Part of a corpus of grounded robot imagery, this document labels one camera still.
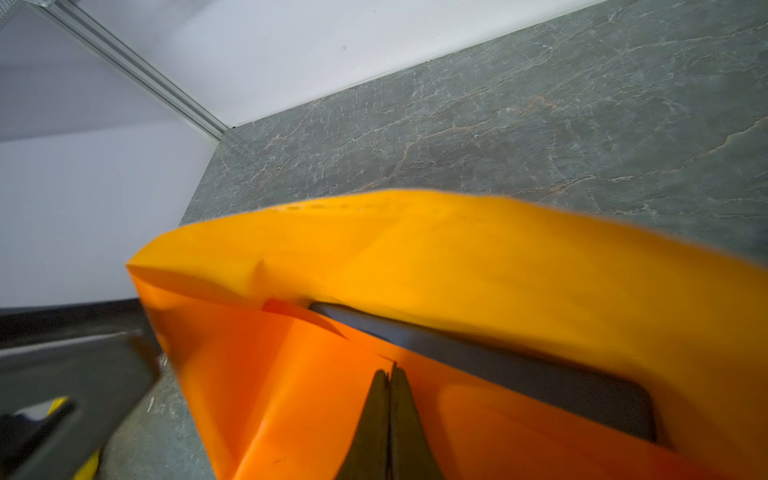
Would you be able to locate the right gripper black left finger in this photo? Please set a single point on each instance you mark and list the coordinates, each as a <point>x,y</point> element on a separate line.
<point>368,454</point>

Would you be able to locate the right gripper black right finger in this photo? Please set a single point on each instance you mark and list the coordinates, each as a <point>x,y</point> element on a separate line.
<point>410,453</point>

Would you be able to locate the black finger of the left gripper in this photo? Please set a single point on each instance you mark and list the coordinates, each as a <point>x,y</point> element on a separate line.
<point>70,375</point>

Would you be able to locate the dark blue gift box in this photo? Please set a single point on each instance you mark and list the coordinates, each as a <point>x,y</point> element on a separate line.
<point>608,400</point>

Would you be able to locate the yellow banana bunch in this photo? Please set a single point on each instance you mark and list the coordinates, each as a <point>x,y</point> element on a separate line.
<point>89,469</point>

